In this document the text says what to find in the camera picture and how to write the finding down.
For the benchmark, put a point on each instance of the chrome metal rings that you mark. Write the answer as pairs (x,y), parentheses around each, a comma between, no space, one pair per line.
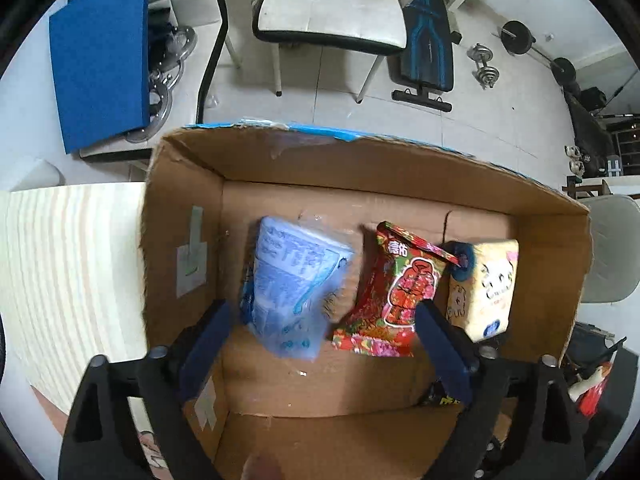
(182,42)

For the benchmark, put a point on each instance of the black barbell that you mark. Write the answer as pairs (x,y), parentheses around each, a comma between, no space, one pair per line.
(517,37)

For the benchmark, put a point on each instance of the white plastic chair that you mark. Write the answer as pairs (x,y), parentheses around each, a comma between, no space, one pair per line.
(610,245)

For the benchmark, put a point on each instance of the yellow tissue pack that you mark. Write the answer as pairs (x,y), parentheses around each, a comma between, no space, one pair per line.
(495,285)

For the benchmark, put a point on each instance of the black bag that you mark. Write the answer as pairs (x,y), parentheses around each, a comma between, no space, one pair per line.
(590,130)

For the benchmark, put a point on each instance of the white shoes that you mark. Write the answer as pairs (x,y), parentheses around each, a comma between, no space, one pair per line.
(575,160)

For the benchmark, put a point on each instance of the dark blue round clip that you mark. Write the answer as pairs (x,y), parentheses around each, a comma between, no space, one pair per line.
(465,262)

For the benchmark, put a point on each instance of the brown cardboard box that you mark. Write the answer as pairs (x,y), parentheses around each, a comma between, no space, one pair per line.
(310,385)

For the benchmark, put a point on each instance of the clear blue tissue pack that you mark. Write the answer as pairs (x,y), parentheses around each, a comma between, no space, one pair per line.
(290,280)

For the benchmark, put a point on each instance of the chrome dumbbell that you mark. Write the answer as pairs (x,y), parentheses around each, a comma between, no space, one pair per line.
(480,53)
(487,76)

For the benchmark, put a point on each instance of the red snack bag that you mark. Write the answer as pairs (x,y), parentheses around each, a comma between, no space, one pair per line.
(395,300)

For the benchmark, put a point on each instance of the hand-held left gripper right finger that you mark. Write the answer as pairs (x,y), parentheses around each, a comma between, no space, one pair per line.
(442,355)

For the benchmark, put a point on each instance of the blue flat board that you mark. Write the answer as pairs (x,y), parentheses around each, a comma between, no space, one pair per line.
(100,60)

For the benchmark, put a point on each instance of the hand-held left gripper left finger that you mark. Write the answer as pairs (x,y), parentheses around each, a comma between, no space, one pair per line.
(205,355)

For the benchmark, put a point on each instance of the black snack packet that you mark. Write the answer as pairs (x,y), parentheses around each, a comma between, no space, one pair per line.
(442,400)

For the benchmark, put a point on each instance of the black blue weight bench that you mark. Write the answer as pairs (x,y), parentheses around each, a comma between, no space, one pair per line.
(430,45)

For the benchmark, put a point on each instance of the white cushioned chair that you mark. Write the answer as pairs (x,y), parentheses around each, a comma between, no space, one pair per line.
(325,15)

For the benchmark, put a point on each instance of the red white packet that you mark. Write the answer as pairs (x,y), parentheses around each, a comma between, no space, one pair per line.
(596,390)

